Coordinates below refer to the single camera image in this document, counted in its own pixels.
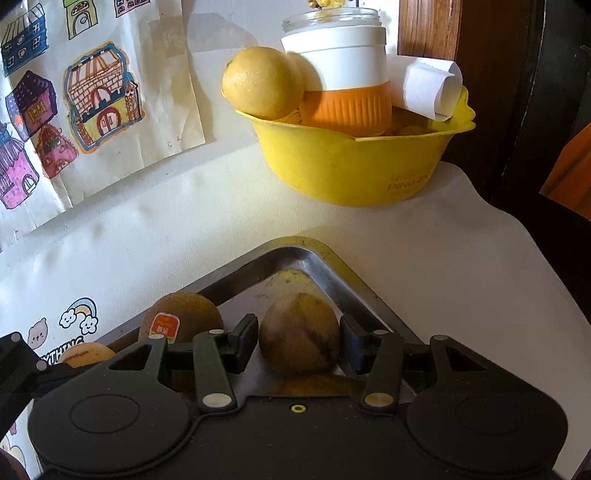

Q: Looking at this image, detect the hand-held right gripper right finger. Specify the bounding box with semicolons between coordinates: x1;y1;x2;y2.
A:
339;314;485;412

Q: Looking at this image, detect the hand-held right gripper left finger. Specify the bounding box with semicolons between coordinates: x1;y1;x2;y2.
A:
107;314;259;412

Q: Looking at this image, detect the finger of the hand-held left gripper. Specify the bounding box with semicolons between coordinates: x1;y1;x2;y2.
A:
0;330;61;435

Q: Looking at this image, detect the tan passion fruit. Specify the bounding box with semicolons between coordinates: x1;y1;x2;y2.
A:
259;293;342;377

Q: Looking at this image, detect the brown kiwi with sticker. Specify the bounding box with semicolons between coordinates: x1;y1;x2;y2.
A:
139;292;225;346

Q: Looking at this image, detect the metal baking tray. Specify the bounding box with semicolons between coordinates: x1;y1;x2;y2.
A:
106;236;426;402

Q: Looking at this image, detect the pale striped pepino melon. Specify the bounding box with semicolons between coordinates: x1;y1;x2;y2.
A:
58;342;116;368

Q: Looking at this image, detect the yellow plastic bowl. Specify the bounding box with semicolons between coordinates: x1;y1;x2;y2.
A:
221;85;476;207

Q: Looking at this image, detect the yellow pear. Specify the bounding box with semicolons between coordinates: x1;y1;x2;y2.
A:
222;46;305;121

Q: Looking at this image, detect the white paper roll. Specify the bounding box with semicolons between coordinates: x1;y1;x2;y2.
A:
385;54;464;121

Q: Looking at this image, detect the white and orange cup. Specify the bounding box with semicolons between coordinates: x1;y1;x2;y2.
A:
281;25;393;137

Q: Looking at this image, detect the poster of orange dress figure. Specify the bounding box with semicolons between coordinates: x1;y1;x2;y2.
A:
540;122;591;210

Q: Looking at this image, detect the small yellow fruit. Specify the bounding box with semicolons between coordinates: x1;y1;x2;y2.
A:
288;52;322;93

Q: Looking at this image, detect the house drawing sheet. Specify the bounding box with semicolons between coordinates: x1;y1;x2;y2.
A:
0;0;206;252

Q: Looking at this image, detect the dark door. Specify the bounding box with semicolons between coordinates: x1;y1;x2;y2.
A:
455;0;591;319

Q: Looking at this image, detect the glass jar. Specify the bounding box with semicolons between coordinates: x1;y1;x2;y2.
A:
281;7;384;37

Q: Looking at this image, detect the wooden door frame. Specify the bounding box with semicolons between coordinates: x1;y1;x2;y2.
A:
398;0;462;88

